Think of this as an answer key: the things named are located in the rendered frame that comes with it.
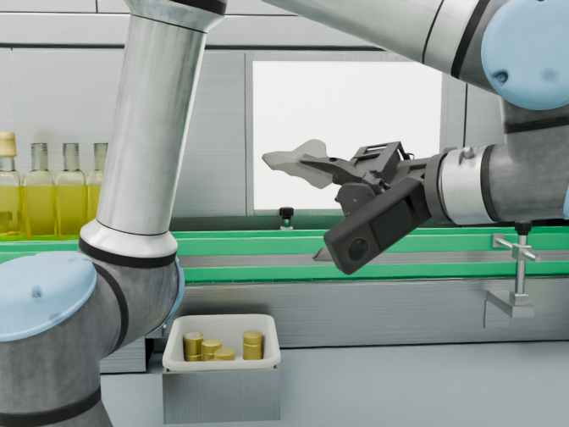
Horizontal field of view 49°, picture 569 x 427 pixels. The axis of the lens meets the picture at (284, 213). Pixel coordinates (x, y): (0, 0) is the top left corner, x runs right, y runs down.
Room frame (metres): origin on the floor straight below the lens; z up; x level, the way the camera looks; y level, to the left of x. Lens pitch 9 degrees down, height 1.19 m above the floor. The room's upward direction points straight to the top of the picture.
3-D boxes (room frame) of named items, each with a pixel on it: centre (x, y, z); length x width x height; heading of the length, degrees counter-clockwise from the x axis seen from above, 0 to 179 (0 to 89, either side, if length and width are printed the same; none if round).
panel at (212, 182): (1.32, 0.10, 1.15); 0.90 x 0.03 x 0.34; 94
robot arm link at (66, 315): (0.62, 0.25, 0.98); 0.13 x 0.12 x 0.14; 159
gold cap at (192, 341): (1.03, 0.16, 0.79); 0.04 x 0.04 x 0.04
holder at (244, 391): (0.98, 0.10, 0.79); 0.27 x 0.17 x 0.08; 4
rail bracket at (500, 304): (1.09, -0.42, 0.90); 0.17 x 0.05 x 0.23; 4
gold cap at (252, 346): (1.04, 0.06, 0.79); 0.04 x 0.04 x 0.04
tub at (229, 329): (0.96, 0.10, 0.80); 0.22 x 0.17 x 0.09; 4
